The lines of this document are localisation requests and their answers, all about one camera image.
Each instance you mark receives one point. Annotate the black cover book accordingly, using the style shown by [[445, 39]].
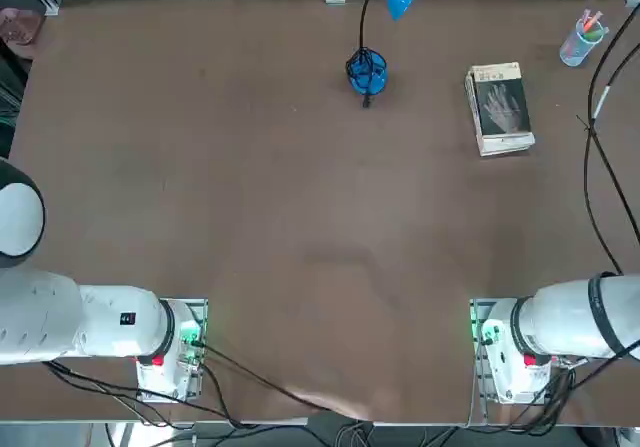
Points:
[[502, 102]]

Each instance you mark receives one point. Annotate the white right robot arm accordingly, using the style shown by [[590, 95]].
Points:
[[570, 317]]

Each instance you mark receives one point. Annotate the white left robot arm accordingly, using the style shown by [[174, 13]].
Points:
[[50, 312]]

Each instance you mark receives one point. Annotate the white and blue book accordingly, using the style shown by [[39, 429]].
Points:
[[500, 147]]

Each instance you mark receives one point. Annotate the clear blue plastic pen cup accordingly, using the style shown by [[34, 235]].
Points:
[[572, 52]]

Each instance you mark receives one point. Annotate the pink marker pen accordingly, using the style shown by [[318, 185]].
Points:
[[585, 19]]

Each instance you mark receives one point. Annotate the green marker pen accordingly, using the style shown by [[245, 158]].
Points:
[[596, 34]]

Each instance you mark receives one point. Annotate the orange marker pen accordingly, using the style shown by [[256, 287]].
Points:
[[595, 21]]

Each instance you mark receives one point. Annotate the pink perforated plastic stool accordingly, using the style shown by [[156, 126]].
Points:
[[20, 27]]

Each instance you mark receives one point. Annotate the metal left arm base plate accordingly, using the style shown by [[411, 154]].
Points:
[[200, 312]]

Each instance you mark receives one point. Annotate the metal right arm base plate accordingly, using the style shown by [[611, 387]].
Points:
[[477, 367]]

